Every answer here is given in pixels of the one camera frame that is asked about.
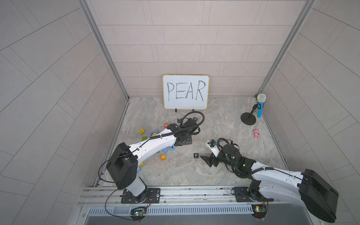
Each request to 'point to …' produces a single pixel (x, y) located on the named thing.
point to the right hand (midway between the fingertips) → (205, 152)
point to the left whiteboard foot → (176, 110)
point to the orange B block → (163, 157)
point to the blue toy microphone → (261, 99)
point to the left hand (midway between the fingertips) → (189, 140)
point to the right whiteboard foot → (193, 111)
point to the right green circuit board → (259, 210)
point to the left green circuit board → (138, 214)
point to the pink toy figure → (256, 133)
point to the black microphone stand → (248, 118)
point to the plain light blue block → (165, 150)
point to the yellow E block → (141, 131)
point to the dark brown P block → (196, 155)
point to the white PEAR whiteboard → (186, 92)
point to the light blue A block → (172, 148)
